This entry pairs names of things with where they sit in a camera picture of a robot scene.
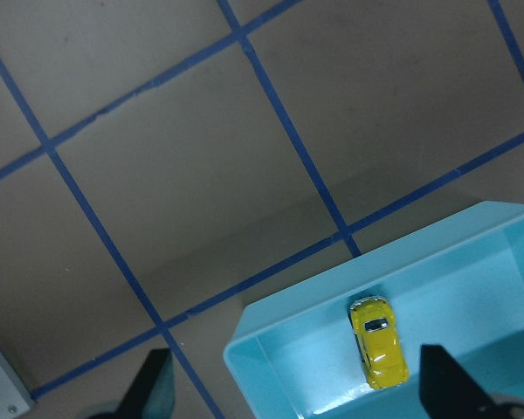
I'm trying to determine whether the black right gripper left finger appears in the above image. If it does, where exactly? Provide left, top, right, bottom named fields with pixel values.
left=115, top=348, right=176, bottom=418

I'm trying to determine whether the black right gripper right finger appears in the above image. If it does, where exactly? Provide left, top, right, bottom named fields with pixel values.
left=419, top=345, right=498, bottom=418

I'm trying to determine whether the yellow toy beetle car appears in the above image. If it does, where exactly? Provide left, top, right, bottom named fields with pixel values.
left=349, top=296, right=410, bottom=390

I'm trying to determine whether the turquoise plastic storage bin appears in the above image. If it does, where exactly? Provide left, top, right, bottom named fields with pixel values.
left=224, top=202, right=524, bottom=418

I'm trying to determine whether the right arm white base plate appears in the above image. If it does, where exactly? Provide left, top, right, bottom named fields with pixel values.
left=0, top=350, right=34, bottom=419

